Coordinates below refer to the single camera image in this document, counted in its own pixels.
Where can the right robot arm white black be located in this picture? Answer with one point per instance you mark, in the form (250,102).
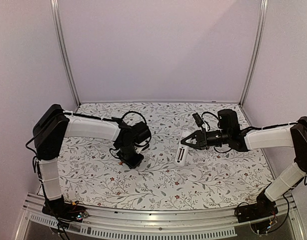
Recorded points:
(229,132)

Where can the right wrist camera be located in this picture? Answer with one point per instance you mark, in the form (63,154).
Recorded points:
(198,120)

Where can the floral patterned table mat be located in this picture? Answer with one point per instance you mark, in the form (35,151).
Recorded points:
(213,178)

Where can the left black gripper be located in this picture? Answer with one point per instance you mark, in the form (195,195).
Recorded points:
(131,165)

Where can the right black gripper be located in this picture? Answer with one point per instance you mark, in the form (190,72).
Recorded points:
(202,139)

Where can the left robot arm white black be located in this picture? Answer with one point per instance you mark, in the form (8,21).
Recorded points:
(58,125)

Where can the aluminium frame post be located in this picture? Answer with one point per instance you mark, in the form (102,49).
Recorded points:
(63,51)
(255,52)

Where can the left aluminium frame post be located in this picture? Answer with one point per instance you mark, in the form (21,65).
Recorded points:
(63,51)

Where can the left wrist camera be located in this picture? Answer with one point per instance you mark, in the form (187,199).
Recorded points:
(142,136)

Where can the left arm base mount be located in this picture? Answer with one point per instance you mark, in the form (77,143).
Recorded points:
(64,211)

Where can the right aluminium frame post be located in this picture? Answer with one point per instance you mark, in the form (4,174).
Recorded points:
(255,52)

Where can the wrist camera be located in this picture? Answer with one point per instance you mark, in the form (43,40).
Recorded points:
(142,136)
(198,120)

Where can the white remote control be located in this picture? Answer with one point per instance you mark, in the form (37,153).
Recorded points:
(182,151)

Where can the front aluminium rail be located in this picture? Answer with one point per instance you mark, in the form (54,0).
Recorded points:
(103,223)

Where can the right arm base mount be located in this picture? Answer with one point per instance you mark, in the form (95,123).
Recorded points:
(261,215)

